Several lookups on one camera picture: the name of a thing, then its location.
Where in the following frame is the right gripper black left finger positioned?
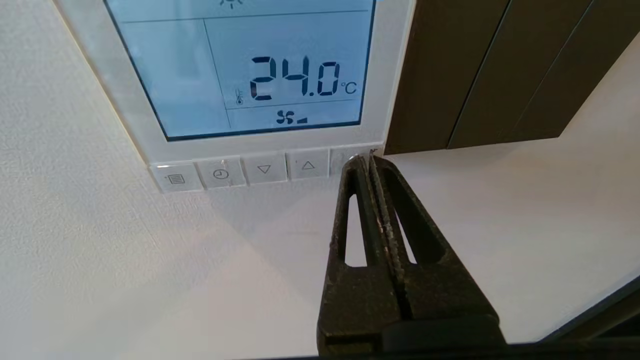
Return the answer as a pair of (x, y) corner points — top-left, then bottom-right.
(316, 154), (409, 357)

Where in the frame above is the white wall thermostat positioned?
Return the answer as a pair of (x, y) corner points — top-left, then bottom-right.
(52, 0), (418, 193)

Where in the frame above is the dark brown door frame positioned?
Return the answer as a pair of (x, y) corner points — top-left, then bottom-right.
(537, 285), (640, 351)

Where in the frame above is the dark brown wall switch panel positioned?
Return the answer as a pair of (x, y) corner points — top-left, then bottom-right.
(384, 0), (640, 156)

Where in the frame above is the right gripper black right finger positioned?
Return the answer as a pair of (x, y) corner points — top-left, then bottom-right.
(370, 151), (500, 323)

